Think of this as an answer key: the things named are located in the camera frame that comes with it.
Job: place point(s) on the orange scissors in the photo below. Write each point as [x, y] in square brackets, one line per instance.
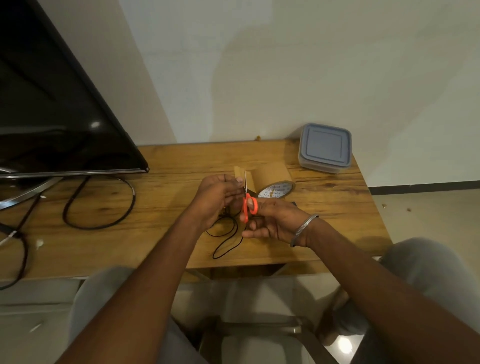
[250, 205]

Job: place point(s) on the silver television stand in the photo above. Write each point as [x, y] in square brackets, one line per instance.
[26, 195]

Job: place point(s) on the black television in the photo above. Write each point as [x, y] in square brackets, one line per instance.
[56, 112]

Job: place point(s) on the person's left leg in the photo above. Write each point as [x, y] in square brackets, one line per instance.
[97, 292]

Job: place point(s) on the person's right leg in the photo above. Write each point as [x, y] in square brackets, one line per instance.
[431, 270]

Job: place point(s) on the person's left hand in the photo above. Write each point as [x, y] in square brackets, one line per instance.
[213, 198]

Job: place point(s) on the brown packing tape roll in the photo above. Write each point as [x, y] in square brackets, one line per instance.
[268, 174]

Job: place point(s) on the person's right hand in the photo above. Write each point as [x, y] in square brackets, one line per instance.
[281, 223]

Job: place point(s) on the person's right forearm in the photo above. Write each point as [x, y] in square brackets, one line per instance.
[375, 285]

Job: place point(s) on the person's left forearm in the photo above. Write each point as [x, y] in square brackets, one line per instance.
[142, 292]

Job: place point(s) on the small white scrap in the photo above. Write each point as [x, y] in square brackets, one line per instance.
[39, 243]

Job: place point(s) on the grey lidded plastic container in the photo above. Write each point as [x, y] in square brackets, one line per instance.
[325, 148]

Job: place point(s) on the person's leg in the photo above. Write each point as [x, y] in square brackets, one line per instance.
[97, 292]
[431, 270]

